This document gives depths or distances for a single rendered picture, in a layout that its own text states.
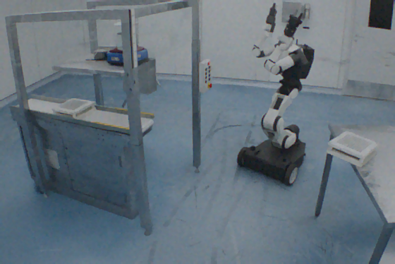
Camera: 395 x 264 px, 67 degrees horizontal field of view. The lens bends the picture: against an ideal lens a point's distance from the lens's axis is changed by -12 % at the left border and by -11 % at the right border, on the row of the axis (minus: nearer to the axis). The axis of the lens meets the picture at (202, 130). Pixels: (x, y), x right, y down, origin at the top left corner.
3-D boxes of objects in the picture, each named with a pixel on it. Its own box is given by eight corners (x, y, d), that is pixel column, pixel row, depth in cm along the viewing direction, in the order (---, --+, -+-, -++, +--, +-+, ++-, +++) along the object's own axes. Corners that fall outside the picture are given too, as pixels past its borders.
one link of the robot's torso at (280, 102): (262, 129, 310) (283, 90, 322) (278, 135, 300) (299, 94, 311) (257, 121, 298) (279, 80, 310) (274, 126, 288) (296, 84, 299)
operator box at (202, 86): (211, 87, 303) (211, 59, 291) (204, 93, 288) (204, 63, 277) (205, 86, 305) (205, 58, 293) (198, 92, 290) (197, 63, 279)
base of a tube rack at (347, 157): (377, 153, 193) (377, 150, 192) (360, 167, 179) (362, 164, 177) (344, 140, 210) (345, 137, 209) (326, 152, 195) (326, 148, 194)
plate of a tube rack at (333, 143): (379, 146, 191) (379, 143, 190) (362, 159, 176) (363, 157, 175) (345, 133, 208) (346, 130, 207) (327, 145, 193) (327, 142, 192)
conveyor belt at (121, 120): (154, 126, 242) (153, 119, 240) (135, 140, 221) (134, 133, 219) (30, 103, 288) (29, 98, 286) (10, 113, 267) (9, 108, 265)
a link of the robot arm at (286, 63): (265, 73, 279) (287, 62, 281) (274, 80, 269) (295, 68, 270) (262, 62, 272) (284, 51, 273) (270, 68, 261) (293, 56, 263)
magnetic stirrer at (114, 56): (149, 58, 223) (149, 45, 219) (132, 66, 205) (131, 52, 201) (125, 56, 230) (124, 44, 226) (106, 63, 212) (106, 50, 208)
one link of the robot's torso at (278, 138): (276, 135, 341) (264, 109, 305) (293, 140, 329) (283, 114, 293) (269, 147, 337) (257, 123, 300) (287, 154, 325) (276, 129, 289)
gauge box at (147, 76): (157, 90, 235) (156, 62, 226) (149, 94, 226) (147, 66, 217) (131, 86, 242) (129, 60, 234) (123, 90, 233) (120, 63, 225)
